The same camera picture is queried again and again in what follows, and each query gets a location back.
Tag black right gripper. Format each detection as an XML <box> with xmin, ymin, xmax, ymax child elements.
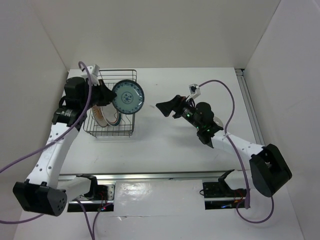
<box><xmin>156</xmin><ymin>95</ymin><xmax>202</xmax><ymax>130</ymax></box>

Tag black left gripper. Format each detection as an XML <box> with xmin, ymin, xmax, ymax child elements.
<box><xmin>80</xmin><ymin>78</ymin><xmax>117</xmax><ymax>110</ymax></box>

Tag orange sunburst white plate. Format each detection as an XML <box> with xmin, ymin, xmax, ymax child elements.
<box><xmin>91</xmin><ymin>105</ymin><xmax>108</xmax><ymax>128</ymax></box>

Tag green red rimmed white plate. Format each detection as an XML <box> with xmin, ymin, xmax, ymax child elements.
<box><xmin>101</xmin><ymin>104</ymin><xmax>122</xmax><ymax>127</ymax></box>

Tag blue patterned small plate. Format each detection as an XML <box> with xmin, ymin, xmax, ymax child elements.
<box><xmin>112</xmin><ymin>79</ymin><xmax>145</xmax><ymax>115</ymax></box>

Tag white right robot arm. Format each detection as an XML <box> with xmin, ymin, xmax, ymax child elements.
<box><xmin>155</xmin><ymin>95</ymin><xmax>292</xmax><ymax>198</ymax></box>

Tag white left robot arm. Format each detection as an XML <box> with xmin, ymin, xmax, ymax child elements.
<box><xmin>12</xmin><ymin>77</ymin><xmax>116</xmax><ymax>216</ymax></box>

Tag clear glass square plate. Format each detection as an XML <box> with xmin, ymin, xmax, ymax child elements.
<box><xmin>213</xmin><ymin>116</ymin><xmax>224</xmax><ymax>130</ymax></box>

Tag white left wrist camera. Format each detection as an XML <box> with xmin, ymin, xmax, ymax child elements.
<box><xmin>84</xmin><ymin>64</ymin><xmax>100</xmax><ymax>86</ymax></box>

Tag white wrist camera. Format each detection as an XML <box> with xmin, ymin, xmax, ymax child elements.
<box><xmin>84</xmin><ymin>64</ymin><xmax>100</xmax><ymax>86</ymax></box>
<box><xmin>187</xmin><ymin>84</ymin><xmax>201</xmax><ymax>101</ymax></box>

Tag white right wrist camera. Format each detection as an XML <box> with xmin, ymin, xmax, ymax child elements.
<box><xmin>187</xmin><ymin>84</ymin><xmax>201</xmax><ymax>101</ymax></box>

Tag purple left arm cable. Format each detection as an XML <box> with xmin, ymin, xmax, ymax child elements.
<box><xmin>0</xmin><ymin>61</ymin><xmax>97</xmax><ymax>240</ymax></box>

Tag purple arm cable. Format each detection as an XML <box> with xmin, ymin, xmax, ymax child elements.
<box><xmin>197</xmin><ymin>79</ymin><xmax>275</xmax><ymax>224</ymax></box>
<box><xmin>0</xmin><ymin>61</ymin><xmax>97</xmax><ymax>240</ymax></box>

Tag grey wire dish rack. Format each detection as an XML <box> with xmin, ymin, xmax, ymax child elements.
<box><xmin>82</xmin><ymin>69</ymin><xmax>137</xmax><ymax>139</ymax></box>

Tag aluminium front rail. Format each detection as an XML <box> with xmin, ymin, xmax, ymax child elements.
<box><xmin>59</xmin><ymin>170</ymin><xmax>251</xmax><ymax>182</ymax></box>

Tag aluminium rail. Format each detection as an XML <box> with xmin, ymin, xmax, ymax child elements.
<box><xmin>59</xmin><ymin>170</ymin><xmax>251</xmax><ymax>182</ymax></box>
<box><xmin>234</xmin><ymin>68</ymin><xmax>265</xmax><ymax>145</ymax></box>

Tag aluminium right side rail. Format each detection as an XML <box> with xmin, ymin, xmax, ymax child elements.
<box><xmin>234</xmin><ymin>68</ymin><xmax>265</xmax><ymax>145</ymax></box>

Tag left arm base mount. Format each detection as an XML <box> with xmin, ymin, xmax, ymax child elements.
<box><xmin>59</xmin><ymin>174</ymin><xmax>116</xmax><ymax>213</ymax></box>

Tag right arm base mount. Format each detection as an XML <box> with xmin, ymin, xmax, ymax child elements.
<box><xmin>199</xmin><ymin>169</ymin><xmax>247</xmax><ymax>210</ymax></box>

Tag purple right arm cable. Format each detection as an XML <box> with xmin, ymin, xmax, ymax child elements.
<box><xmin>197</xmin><ymin>79</ymin><xmax>275</xmax><ymax>224</ymax></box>

